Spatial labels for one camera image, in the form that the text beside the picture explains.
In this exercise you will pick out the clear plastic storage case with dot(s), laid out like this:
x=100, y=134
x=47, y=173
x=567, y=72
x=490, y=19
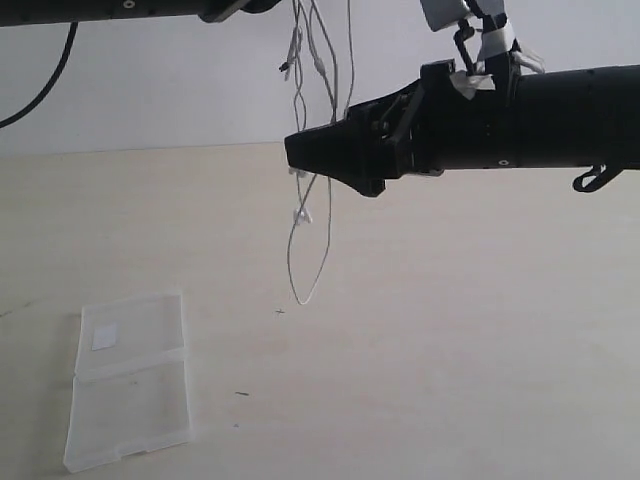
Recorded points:
x=132, y=398

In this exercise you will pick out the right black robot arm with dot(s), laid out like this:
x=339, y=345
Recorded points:
x=585, y=119

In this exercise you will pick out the white sticker label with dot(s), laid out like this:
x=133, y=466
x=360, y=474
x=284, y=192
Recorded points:
x=104, y=336

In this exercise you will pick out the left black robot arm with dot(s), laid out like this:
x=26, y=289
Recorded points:
x=34, y=12

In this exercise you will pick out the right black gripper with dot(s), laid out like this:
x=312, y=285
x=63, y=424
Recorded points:
x=444, y=120

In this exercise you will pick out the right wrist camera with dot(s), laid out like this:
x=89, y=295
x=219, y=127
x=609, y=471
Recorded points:
x=486, y=42

